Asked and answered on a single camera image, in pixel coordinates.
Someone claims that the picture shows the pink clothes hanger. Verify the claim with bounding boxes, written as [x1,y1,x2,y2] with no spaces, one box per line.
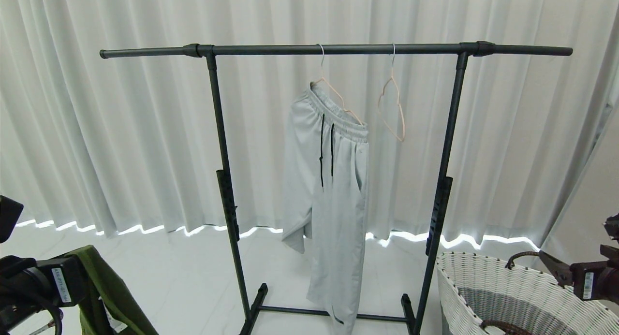
[309,44,367,128]
[377,44,407,144]

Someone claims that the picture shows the green sleeveless shirt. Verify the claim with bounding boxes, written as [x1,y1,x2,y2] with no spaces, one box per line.
[65,245,160,335]

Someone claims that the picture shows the white curtain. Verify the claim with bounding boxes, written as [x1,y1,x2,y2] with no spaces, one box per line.
[0,0,619,251]

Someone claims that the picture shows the black clothes rack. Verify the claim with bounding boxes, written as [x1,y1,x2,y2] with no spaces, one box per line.
[100,41,574,335]

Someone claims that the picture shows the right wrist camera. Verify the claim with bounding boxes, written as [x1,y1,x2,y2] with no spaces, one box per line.
[604,213,619,244]

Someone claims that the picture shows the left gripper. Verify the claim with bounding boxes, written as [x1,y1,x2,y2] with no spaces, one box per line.
[0,254,88,333]

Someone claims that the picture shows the pale grey shorts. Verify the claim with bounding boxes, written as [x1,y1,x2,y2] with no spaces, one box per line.
[282,82,369,325]

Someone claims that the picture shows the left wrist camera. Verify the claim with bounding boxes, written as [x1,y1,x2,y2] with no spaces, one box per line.
[0,196,24,244]

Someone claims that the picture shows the black cable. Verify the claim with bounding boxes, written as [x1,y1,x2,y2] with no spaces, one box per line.
[0,287,64,335]

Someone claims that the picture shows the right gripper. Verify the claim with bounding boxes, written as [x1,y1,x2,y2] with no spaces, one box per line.
[539,245,619,304]

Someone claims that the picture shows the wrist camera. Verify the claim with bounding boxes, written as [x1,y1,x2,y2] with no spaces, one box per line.
[0,196,24,244]
[604,213,619,244]

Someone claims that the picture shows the white laundry basket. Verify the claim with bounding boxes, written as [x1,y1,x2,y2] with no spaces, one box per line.
[436,250,619,335]

